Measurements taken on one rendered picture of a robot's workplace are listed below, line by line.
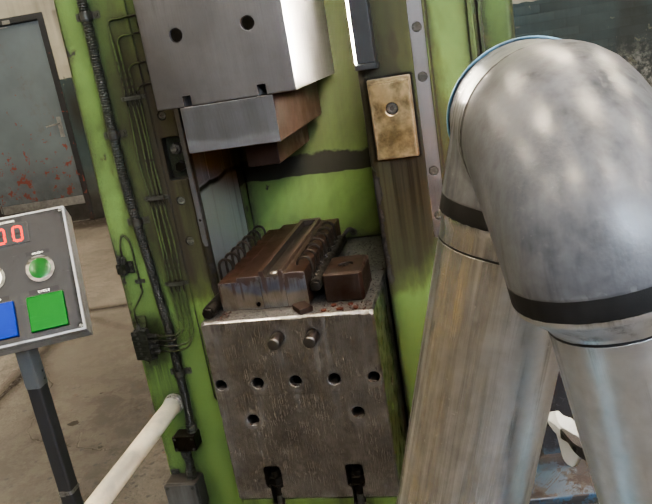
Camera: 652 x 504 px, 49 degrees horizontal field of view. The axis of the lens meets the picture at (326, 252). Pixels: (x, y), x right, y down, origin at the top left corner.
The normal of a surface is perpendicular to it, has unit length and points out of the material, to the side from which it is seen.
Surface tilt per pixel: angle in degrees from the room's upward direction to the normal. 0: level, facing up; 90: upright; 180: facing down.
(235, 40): 90
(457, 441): 84
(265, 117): 90
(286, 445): 90
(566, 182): 63
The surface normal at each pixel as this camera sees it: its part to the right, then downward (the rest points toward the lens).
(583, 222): -0.46, 0.00
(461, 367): -0.59, 0.19
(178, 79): -0.19, 0.31
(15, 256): 0.13, -0.26
